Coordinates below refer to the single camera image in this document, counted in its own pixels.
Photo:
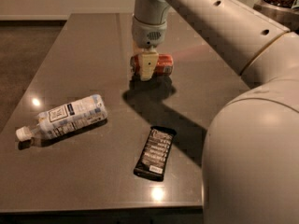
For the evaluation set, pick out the metal bowl of snacks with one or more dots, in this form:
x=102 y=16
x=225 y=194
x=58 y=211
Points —
x=286 y=12

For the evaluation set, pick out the clear plastic water bottle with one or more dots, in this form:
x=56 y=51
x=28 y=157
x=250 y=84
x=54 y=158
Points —
x=65 y=119

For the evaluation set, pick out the red coke can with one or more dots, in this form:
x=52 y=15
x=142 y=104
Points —
x=164 y=65

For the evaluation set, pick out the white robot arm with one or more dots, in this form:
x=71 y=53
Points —
x=250 y=162

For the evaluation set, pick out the black snack bar wrapper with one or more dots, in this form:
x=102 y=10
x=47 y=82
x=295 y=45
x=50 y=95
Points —
x=152 y=161

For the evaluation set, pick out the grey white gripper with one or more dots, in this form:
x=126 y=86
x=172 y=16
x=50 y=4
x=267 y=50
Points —
x=148 y=34

